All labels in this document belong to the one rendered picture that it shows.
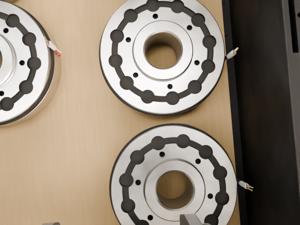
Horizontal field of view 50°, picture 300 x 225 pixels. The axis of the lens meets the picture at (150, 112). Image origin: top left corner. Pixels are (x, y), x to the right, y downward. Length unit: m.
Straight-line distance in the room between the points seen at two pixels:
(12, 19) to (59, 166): 0.13
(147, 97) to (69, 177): 0.10
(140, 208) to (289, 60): 0.15
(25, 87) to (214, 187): 0.17
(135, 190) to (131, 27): 0.13
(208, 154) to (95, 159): 0.10
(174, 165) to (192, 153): 0.02
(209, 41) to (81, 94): 0.12
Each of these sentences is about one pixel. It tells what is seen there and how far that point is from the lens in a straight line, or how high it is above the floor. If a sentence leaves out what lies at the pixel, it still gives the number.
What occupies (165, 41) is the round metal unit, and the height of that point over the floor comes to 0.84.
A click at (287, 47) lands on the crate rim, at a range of 0.21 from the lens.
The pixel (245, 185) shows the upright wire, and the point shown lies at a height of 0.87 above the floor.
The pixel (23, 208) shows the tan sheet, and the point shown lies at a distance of 0.31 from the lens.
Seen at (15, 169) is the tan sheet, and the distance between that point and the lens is 0.31.
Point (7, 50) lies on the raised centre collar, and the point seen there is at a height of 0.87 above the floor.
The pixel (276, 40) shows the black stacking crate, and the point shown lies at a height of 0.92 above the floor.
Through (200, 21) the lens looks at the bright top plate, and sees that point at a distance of 0.28.
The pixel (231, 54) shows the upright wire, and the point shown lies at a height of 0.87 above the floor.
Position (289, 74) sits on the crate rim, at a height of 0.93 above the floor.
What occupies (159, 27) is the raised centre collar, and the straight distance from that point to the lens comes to 0.26.
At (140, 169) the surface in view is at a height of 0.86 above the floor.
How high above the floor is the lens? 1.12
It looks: 87 degrees down
